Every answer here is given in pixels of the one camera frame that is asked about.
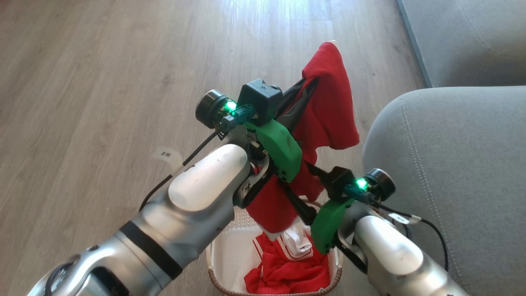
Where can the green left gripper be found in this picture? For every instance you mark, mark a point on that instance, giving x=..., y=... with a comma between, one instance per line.
x=277, y=150

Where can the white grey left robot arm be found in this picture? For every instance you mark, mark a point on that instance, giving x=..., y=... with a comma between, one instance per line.
x=205, y=181

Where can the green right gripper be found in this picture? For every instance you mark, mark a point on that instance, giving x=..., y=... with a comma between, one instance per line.
x=328, y=226

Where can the grey fabric sofa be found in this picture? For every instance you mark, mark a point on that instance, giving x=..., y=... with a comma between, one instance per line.
x=452, y=164

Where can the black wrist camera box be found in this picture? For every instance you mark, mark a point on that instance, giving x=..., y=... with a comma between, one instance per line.
x=339, y=181
x=259, y=98

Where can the cream laundry basket brown rim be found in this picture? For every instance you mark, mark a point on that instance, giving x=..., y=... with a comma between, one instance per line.
x=230, y=255

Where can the grey sofa flat section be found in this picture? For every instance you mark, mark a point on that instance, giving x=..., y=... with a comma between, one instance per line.
x=472, y=37

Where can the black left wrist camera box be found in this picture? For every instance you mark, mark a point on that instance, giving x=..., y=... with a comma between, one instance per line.
x=259, y=98

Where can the red white varsity jacket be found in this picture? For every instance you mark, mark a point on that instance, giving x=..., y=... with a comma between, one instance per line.
x=328, y=102

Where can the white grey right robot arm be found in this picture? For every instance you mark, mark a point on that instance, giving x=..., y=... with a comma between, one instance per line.
x=390, y=250

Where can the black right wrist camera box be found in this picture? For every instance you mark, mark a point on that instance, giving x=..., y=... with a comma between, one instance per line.
x=339, y=181

